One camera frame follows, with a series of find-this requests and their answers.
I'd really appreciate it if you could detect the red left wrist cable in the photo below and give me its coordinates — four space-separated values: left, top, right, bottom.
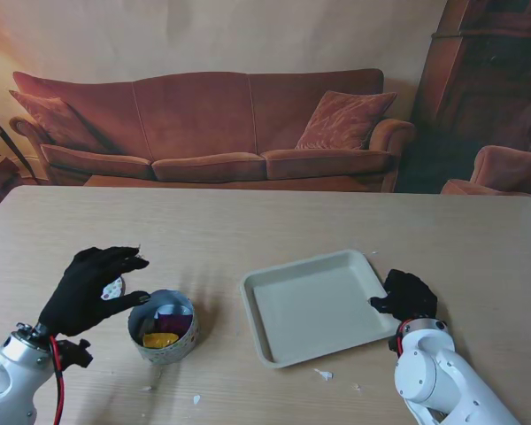
48 336 68 425

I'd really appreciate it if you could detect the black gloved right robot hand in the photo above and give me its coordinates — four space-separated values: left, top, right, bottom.
369 268 439 327

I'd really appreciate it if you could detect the red wrist cable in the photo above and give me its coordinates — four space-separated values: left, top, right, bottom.
396 319 415 352
48 336 68 425

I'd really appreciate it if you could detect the polka dot round box lid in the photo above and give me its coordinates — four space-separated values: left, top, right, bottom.
101 276 127 303

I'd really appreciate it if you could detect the beige rectangular tray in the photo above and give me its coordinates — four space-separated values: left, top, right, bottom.
240 249 403 369

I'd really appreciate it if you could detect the red right wrist cable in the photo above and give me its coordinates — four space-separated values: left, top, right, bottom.
396 319 415 352

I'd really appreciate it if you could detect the patterned orange sofa cushion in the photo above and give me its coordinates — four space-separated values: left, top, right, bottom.
295 91 398 151

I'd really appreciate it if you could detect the plain purple snack packet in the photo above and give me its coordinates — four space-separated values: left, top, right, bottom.
156 312 189 335

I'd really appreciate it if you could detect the yellow snack packet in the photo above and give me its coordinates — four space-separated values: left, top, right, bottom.
142 332 180 350

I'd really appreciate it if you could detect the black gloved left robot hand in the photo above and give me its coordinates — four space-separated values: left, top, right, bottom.
38 246 150 338

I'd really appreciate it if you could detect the red brown armchair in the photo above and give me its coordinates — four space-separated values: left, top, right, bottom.
441 144 531 197

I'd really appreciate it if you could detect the dark wooden cabinet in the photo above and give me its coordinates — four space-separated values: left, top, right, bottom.
418 0 531 147

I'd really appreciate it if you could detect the red brown three-seat sofa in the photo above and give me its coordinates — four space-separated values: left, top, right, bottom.
9 68 416 192

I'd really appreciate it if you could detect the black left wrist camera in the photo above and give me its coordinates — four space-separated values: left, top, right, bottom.
55 338 94 370

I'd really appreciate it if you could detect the round polka dot cookie box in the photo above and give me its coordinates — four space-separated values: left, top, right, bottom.
127 290 200 367

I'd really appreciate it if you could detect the plain red brown sofa cushion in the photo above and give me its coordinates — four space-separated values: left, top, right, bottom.
9 90 101 150

